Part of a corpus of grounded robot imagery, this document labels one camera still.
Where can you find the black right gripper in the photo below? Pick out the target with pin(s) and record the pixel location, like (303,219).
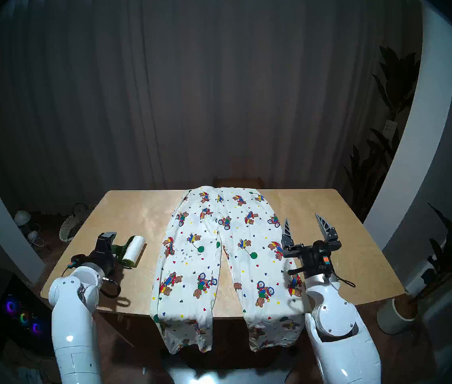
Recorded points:
(314,259)

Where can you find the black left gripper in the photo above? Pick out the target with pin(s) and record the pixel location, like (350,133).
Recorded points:
(100,261)

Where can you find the white bear print pants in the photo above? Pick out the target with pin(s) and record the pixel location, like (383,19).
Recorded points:
(194,275)

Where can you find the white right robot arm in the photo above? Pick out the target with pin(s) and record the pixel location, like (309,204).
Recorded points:
(338,347)

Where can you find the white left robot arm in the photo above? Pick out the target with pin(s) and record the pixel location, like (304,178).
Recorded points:
(72,339)

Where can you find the woven basket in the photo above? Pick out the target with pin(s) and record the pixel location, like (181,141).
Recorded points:
(70,227)

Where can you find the small white round lamp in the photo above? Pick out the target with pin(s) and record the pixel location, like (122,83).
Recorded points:
(32,236)

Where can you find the white mushroom lamp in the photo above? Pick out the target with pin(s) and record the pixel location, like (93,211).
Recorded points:
(22,217)

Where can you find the black computer with rgb fans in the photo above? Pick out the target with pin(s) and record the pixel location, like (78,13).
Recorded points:
(18,295)

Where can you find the potted plant in white pot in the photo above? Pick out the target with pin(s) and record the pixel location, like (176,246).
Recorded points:
(388,319)

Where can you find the white paper plant tag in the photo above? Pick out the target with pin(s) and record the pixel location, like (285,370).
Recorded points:
(390,127)

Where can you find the grey robot torso base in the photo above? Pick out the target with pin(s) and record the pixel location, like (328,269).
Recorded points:
(210,377)

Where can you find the grey pleated curtain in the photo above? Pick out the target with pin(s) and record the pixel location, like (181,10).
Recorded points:
(210,87)

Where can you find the tall dark leafy plant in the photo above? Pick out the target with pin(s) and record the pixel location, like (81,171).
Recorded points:
(398,79)

